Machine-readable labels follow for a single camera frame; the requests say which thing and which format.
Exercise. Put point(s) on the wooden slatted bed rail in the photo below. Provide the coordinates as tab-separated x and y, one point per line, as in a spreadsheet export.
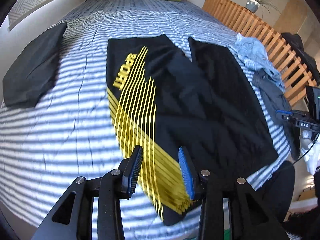
294	71

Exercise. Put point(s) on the black yellow sport shorts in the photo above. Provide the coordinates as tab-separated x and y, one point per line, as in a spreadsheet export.
162	100

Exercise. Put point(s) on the potted plant white pot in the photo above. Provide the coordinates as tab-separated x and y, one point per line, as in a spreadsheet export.
265	5

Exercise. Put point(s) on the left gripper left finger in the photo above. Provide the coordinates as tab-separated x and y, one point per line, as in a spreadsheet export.
71	216

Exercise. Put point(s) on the dark grey crumpled garment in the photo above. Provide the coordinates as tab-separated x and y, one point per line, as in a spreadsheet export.
274	100

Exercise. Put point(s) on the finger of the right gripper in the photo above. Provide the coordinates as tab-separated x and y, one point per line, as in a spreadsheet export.
284	115

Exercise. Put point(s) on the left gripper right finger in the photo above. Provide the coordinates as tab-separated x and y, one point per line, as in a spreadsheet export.
249	217

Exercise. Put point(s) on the light blue denim shirt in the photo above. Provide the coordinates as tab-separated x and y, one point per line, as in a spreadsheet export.
251	52

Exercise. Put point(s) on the black garment on rail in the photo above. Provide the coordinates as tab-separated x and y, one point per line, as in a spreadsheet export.
296	43

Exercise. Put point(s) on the blue white striped bedsheet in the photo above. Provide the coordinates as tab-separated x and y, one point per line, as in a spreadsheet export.
69	133

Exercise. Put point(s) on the right white gloved hand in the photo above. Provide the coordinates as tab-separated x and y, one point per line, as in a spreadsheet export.
309	149

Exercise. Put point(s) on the folded dark grey garment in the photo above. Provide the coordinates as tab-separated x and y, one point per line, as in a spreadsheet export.
33	73

